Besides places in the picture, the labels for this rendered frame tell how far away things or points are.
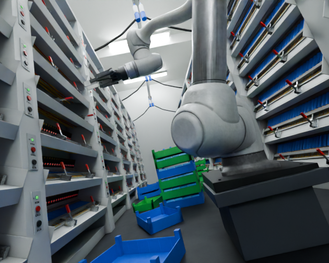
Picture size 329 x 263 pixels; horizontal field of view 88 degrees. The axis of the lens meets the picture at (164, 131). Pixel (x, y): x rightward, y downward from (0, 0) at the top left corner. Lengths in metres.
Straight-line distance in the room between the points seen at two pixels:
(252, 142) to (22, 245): 0.74
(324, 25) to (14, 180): 1.26
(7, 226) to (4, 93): 0.41
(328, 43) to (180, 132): 0.78
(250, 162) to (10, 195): 0.71
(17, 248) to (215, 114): 0.63
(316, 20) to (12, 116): 1.23
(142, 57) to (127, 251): 0.93
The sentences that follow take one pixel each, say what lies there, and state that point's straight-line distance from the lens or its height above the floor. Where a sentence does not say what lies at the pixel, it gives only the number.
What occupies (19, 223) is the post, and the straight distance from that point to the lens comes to 0.67.
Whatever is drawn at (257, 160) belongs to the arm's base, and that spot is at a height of 0.25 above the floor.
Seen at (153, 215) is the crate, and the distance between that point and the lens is 1.33.
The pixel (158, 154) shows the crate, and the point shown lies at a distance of 1.39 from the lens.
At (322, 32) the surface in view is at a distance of 1.06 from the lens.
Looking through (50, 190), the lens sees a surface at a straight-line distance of 0.78.
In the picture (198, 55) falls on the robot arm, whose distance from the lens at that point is 0.53.
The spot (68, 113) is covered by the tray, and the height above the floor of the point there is 0.71.
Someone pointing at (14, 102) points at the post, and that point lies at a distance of 0.74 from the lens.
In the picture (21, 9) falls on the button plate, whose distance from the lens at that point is 1.03.
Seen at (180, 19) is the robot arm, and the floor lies 0.92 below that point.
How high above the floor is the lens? 0.30
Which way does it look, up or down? 12 degrees up
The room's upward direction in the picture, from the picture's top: 14 degrees counter-clockwise
